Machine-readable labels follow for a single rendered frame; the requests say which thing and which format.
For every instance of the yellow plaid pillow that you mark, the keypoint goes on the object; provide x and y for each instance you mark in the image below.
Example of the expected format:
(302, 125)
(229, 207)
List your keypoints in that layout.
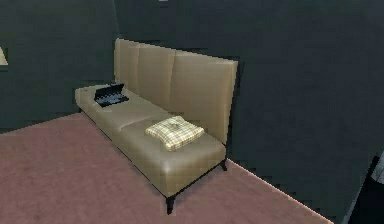
(174, 132)

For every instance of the beige sofa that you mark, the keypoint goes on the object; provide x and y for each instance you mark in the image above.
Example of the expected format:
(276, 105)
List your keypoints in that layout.
(173, 86)

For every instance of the beige lampshade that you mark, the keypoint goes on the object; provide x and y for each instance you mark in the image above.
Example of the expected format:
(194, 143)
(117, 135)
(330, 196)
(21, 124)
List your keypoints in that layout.
(2, 57)

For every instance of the black laptop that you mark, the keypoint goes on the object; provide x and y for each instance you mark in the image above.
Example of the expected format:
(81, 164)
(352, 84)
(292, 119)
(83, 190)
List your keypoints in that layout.
(110, 95)

